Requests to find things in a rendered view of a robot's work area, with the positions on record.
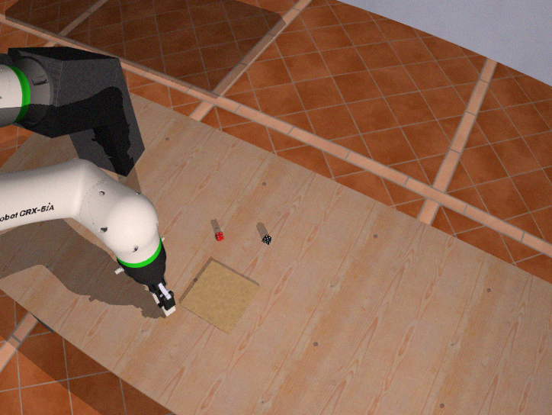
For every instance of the tan flat mat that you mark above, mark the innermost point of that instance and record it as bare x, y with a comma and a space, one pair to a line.
220, 296

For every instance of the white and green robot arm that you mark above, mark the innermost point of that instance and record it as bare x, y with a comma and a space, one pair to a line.
122, 218

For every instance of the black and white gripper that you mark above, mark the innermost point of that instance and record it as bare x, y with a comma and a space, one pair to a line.
157, 288

